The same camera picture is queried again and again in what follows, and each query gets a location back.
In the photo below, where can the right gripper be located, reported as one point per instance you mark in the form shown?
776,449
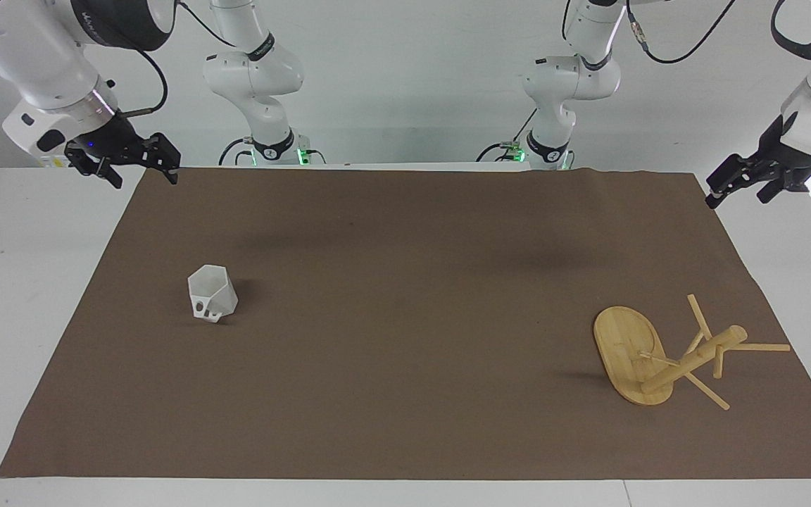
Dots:
108,137

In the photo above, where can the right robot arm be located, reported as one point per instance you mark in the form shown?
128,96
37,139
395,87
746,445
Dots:
46,67

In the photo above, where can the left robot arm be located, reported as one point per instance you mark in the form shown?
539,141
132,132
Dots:
571,81

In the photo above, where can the white faceted cup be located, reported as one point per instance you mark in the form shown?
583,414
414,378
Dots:
212,294

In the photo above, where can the wooden cup rack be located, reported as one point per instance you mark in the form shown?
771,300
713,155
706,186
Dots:
631,355

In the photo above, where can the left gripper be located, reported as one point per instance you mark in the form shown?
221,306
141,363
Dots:
789,153

